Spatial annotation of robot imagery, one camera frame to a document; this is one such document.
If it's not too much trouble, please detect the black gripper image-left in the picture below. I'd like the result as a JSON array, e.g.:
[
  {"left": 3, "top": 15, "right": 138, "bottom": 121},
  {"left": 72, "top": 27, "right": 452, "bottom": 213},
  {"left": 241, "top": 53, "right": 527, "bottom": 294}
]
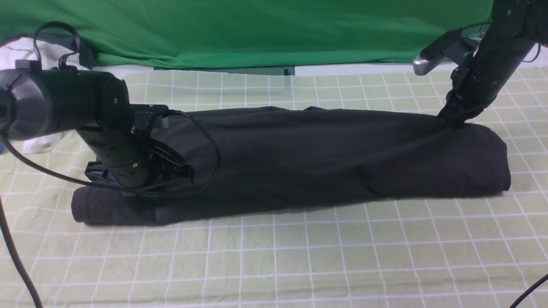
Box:
[{"left": 77, "top": 125, "right": 195, "bottom": 196}]

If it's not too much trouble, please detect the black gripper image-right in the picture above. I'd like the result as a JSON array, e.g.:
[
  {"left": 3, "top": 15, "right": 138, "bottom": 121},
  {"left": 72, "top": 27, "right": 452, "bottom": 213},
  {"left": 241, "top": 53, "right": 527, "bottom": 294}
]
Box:
[{"left": 437, "top": 36, "right": 536, "bottom": 128}]

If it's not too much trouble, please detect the dark gray long-sleeve shirt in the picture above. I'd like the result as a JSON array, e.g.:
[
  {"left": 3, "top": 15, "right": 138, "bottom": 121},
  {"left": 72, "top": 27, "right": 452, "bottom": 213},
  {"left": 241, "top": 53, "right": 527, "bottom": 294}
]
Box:
[{"left": 71, "top": 107, "right": 511, "bottom": 226}]

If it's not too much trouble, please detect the crumpled white shirt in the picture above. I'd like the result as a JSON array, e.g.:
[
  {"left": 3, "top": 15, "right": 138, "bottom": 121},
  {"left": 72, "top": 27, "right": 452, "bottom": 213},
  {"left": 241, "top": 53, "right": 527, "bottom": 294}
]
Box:
[{"left": 1, "top": 38, "right": 94, "bottom": 154}]

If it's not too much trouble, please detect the dark gray garment behind pile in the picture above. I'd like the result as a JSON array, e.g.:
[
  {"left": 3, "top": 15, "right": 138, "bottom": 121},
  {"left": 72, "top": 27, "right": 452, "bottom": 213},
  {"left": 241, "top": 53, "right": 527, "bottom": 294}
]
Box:
[{"left": 37, "top": 33, "right": 95, "bottom": 70}]

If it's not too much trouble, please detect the green backdrop cloth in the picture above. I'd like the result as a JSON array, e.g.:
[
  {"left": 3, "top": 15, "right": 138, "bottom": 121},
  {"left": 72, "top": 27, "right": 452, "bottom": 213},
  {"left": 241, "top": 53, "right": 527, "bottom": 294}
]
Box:
[{"left": 0, "top": 0, "right": 493, "bottom": 68}]

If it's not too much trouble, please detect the green checkered tablecloth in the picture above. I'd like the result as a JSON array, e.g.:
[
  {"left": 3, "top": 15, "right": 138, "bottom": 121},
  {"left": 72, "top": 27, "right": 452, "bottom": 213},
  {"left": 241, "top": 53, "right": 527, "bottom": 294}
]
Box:
[{"left": 1, "top": 67, "right": 547, "bottom": 308}]

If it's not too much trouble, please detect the black wrist camera image-left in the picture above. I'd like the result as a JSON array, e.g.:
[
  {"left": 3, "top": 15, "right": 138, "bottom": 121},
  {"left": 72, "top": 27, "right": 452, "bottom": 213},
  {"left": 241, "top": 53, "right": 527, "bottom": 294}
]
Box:
[{"left": 130, "top": 104, "right": 177, "bottom": 136}]

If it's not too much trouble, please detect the silver wrist camera image-right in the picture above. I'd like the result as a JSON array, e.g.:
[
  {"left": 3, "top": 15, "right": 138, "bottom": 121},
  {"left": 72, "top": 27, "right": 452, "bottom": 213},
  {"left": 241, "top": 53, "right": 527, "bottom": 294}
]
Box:
[{"left": 412, "top": 29, "right": 480, "bottom": 76}]

